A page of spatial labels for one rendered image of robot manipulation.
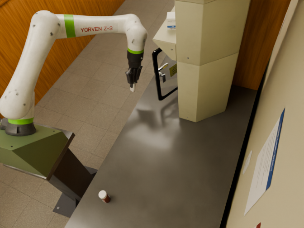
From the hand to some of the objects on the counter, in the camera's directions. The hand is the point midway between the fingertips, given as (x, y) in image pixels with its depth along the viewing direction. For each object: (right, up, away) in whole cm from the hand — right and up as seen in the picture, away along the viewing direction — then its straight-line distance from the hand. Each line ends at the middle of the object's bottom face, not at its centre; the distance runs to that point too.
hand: (132, 86), depth 152 cm
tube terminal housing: (+47, -10, +3) cm, 48 cm away
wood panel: (+59, +6, +13) cm, 60 cm away
